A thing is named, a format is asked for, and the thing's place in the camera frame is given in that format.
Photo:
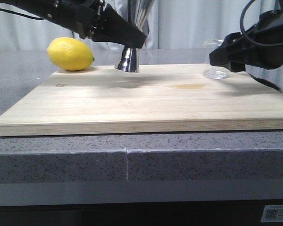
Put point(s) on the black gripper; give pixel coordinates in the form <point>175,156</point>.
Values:
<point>265,37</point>
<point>81,16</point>

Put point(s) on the clear glass beaker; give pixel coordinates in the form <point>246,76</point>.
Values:
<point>209,71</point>

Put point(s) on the steel double jigger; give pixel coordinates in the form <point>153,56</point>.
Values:
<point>138,11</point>

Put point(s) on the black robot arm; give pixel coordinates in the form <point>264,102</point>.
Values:
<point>35,7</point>

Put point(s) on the yellow lemon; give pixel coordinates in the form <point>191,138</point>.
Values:
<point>70,54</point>

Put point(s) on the grey curtain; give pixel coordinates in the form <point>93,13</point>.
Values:
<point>171,24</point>

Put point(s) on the wooden cutting board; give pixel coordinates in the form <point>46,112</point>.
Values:
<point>160,98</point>

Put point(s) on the white QR label sticker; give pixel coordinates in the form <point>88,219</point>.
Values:
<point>272,214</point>

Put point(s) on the black cutting board handle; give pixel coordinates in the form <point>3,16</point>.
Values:
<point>266,83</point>

